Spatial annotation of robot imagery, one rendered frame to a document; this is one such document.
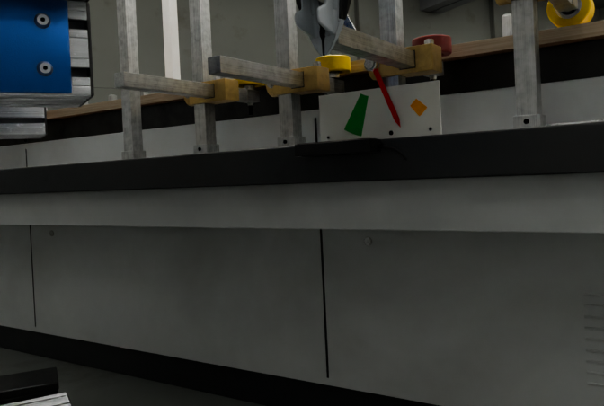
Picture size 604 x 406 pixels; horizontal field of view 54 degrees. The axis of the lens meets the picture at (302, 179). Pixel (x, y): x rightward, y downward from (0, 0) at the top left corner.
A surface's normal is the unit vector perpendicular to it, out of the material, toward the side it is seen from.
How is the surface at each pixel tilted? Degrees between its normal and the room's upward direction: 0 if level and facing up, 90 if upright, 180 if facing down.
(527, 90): 90
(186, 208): 90
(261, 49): 90
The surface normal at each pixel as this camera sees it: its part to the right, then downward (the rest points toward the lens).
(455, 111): -0.55, 0.04
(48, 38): 0.47, -0.01
